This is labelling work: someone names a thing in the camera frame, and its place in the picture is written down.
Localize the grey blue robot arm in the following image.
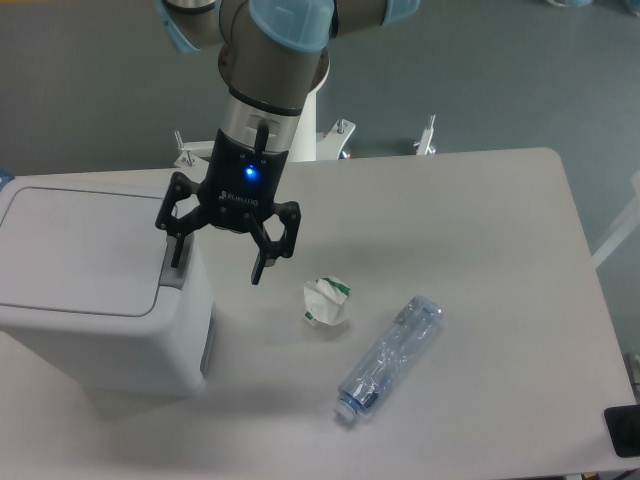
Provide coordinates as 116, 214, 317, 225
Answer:
155, 0, 419, 284

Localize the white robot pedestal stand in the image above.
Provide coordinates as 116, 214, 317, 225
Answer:
173, 49, 437, 169

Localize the white frame at right edge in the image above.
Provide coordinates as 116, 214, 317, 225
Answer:
592, 171, 639, 269

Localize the clear plastic water bottle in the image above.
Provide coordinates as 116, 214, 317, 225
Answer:
334, 295, 443, 425

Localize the black device at table edge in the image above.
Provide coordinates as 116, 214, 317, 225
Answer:
604, 404, 639, 458

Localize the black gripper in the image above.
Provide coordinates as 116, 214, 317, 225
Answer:
154, 127, 302, 287

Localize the crumpled white green paper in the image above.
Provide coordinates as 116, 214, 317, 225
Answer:
303, 276, 351, 327

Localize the white push-top trash can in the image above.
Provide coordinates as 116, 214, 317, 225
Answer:
1, 177, 214, 397

